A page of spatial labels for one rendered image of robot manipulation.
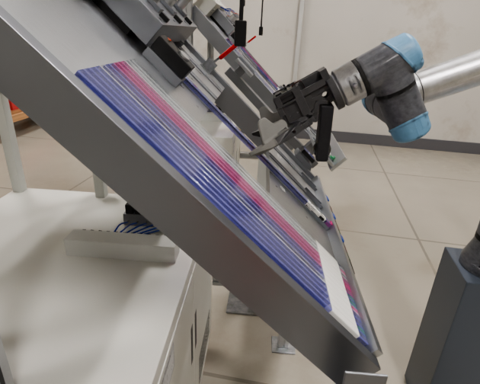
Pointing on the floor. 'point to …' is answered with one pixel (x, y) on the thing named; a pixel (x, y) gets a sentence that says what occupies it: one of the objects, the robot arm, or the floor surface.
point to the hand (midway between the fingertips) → (251, 146)
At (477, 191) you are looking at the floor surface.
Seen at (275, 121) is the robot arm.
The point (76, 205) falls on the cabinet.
